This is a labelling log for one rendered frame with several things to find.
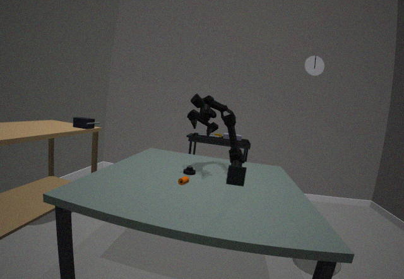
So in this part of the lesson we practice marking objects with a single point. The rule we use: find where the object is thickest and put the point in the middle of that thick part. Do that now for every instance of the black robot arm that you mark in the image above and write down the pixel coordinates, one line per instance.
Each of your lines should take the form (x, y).
(236, 156)

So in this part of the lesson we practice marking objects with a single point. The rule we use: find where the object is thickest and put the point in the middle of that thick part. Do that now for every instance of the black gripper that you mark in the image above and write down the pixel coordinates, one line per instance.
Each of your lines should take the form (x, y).
(195, 116)

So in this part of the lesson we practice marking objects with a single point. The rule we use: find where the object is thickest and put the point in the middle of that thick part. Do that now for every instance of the orange tapered knob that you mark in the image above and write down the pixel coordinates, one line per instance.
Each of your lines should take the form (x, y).
(183, 180)

